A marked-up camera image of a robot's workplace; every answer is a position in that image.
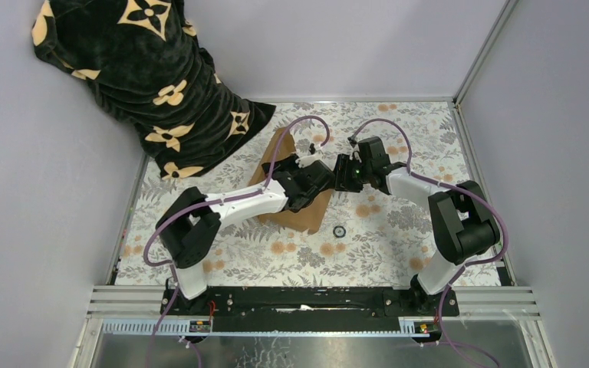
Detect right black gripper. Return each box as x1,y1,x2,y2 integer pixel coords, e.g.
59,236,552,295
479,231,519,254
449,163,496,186
324,154,372,194

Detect brown cardboard box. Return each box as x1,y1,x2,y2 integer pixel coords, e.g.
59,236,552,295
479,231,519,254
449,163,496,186
248,127,334,235

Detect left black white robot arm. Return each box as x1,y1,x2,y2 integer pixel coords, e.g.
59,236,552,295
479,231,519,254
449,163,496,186
152,154,335,315

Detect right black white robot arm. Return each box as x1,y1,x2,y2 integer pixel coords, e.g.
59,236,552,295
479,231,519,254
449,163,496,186
334,137,501,316

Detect floral patterned table mat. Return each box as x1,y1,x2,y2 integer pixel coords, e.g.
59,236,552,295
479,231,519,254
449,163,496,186
114,101,502,288

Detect black floral plush blanket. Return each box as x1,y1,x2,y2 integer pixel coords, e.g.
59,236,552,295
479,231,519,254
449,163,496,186
31,0,275,180

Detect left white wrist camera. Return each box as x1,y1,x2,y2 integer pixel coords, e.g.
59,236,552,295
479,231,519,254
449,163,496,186
295,143,322,168

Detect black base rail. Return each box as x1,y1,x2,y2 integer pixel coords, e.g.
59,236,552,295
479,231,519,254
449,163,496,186
160,286,460,333

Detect aluminium frame rails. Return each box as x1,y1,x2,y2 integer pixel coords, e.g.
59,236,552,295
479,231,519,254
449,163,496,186
68,0,560,368

